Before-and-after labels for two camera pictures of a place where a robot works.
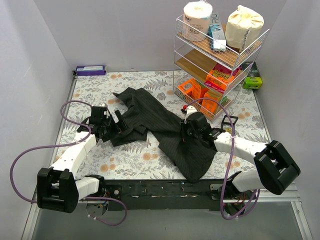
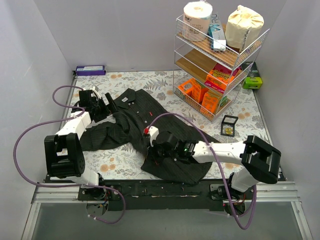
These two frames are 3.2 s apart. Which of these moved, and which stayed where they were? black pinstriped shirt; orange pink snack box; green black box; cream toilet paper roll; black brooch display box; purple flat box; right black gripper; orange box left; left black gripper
Moved: left black gripper; right black gripper; black pinstriped shirt
Stayed: purple flat box; orange pink snack box; cream toilet paper roll; black brooch display box; orange box left; green black box
